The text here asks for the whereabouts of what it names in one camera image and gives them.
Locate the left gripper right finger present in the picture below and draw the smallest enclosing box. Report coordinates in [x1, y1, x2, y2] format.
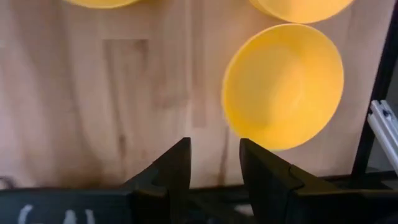
[239, 138, 312, 224]

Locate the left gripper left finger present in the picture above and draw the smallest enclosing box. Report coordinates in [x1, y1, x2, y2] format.
[124, 137, 192, 224]

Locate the yellow plastic mini bowl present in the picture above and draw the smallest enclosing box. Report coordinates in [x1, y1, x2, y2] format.
[248, 0, 355, 25]
[221, 23, 345, 152]
[62, 0, 141, 9]

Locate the silver aluminium rail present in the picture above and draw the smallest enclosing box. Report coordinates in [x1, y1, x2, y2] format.
[367, 99, 398, 175]

